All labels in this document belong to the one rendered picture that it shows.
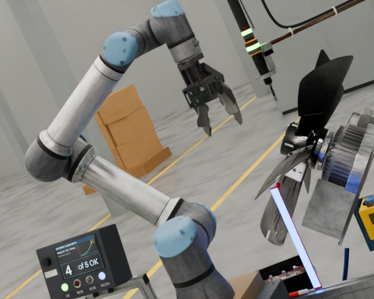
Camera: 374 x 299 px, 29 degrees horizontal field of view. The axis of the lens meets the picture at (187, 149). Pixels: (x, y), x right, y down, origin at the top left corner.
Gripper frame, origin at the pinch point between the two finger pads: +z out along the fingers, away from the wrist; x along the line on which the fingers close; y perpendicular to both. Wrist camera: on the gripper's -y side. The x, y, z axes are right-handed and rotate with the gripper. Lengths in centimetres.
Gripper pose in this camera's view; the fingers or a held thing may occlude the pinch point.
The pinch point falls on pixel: (225, 126)
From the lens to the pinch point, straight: 192.6
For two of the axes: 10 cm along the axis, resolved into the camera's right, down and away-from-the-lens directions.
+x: 8.4, -3.3, -4.4
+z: 4.3, 8.9, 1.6
